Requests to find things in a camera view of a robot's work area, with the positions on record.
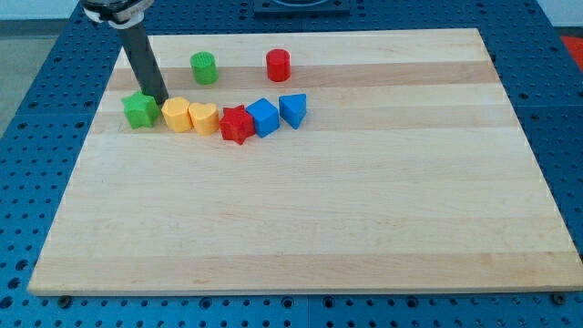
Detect yellow hexagon block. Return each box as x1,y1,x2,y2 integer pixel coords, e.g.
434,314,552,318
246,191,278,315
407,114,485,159
161,97,193,133

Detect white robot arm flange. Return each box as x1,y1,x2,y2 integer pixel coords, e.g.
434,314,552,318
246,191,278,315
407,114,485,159
79,0,154,29

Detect blue cube block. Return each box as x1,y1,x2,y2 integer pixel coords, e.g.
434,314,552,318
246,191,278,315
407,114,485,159
246,98,280,138

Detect blue triangle block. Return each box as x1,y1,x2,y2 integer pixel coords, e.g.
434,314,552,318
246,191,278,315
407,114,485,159
279,94,307,129

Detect red star block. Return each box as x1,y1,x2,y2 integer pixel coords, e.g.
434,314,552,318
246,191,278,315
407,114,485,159
220,105,255,145

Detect light wooden board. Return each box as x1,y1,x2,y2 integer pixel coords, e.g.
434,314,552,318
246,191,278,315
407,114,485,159
28,28,582,296

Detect yellow heart block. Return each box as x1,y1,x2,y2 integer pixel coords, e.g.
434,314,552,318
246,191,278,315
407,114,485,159
188,103,220,136

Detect red cylinder block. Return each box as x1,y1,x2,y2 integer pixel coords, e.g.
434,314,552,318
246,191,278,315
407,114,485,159
266,48,291,82

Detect green cylinder block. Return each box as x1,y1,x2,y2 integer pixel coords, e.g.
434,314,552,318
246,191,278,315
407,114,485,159
190,51,219,85

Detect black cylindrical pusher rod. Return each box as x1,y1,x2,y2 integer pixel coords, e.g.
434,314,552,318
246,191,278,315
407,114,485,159
118,23,169,105

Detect green star block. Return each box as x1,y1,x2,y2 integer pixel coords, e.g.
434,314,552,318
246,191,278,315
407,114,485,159
122,91,160,129

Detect orange red object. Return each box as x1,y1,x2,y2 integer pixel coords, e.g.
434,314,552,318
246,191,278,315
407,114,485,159
561,36,583,70

